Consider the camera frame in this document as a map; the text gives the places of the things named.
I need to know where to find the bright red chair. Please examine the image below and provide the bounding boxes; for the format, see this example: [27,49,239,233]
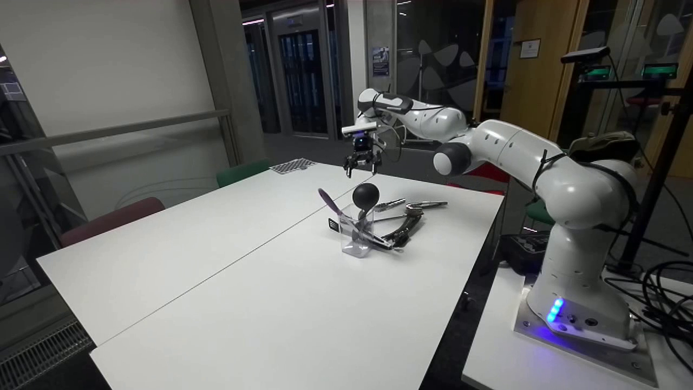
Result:
[467,160,510,196]

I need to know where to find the black camera stand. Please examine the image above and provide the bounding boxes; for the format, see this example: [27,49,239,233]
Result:
[531,67,693,279]

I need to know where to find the small wall poster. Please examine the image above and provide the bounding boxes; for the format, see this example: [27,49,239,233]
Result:
[371,45,392,78]

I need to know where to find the black cable bundle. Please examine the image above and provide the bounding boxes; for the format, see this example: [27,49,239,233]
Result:
[603,259,693,378]

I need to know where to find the steel tongs with slotted tips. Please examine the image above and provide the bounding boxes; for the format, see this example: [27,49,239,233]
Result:
[324,217,398,252]

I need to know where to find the grey floor vent grille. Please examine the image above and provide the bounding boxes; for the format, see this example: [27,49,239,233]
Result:
[0,316,95,390]

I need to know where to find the black stereo camera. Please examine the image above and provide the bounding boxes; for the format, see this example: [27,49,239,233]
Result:
[561,44,613,66]

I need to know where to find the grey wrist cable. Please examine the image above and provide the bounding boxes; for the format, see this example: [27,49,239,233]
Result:
[374,117,406,156]

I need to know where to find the steel tongs with black grip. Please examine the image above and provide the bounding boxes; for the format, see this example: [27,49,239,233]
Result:
[405,199,451,215]

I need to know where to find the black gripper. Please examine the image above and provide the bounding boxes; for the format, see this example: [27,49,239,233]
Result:
[344,135,384,181]

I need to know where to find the green chair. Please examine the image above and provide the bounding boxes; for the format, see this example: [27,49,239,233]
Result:
[214,158,273,190]

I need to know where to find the small steel tongs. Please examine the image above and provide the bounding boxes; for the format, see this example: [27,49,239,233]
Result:
[374,197,410,215]

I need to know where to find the upright silver utensil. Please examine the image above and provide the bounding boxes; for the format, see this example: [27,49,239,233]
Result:
[317,187,363,236]

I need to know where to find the grey robot mounting plate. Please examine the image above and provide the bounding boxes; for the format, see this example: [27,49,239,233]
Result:
[512,285,661,387]

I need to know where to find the grey metal handrail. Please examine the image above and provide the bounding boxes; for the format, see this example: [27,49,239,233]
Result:
[0,106,234,160]

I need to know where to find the black can opener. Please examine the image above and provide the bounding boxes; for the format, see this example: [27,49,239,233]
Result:
[392,207,428,252]

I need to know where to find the black control box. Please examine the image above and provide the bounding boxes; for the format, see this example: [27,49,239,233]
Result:
[498,229,555,277]

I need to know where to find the dark red chair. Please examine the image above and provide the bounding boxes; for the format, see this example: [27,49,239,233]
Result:
[59,196,168,249]

